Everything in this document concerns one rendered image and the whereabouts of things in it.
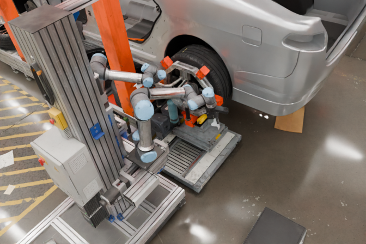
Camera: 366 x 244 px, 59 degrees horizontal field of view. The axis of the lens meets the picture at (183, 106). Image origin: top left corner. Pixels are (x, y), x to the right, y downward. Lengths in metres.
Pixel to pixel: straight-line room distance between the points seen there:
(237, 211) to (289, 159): 0.82
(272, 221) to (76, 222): 1.65
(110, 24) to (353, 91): 3.10
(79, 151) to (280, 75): 1.57
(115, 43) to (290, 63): 1.42
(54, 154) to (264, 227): 1.63
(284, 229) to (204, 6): 1.84
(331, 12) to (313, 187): 2.01
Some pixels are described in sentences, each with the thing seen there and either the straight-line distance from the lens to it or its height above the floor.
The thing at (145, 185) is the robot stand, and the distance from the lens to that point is 2.51.
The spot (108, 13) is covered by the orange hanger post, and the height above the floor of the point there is 1.65.
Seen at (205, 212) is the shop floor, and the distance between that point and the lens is 3.19.
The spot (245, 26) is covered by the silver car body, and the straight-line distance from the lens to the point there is 2.56.
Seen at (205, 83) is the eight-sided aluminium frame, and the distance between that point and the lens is 2.86.
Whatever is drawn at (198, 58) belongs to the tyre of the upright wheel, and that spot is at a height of 1.17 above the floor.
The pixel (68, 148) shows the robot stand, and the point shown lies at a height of 1.23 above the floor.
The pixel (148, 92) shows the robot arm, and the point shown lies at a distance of 2.17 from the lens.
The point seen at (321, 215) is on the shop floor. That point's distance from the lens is 3.29.
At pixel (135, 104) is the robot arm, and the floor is 1.44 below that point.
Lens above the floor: 2.76
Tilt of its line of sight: 42 degrees down
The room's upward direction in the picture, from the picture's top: 7 degrees counter-clockwise
